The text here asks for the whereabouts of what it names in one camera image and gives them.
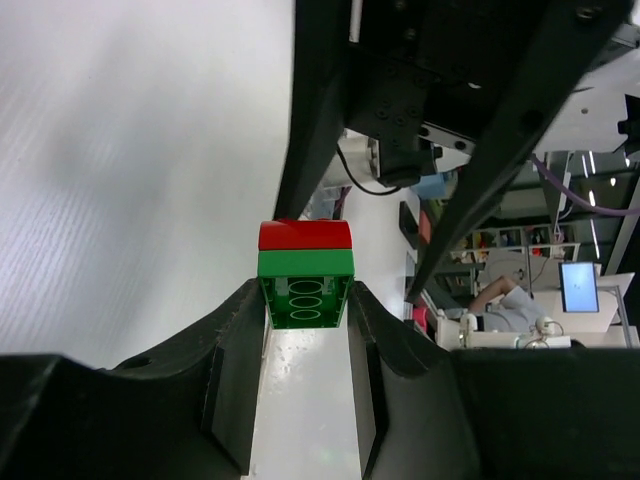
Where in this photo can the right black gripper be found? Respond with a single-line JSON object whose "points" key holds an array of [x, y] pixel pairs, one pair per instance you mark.
{"points": [[493, 73]]}

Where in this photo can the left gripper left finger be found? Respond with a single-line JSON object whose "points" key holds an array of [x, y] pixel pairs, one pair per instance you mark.
{"points": [[184, 409]]}

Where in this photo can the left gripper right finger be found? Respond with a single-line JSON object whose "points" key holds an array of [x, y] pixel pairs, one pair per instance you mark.
{"points": [[426, 413]]}

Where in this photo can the red green rounded lego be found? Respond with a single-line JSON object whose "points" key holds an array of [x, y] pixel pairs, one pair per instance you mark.
{"points": [[306, 268]]}

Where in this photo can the lit monitor screen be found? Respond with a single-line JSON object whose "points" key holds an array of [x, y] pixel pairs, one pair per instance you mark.
{"points": [[578, 287]]}

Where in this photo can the seated person in background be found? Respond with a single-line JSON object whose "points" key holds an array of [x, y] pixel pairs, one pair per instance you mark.
{"points": [[503, 306]]}

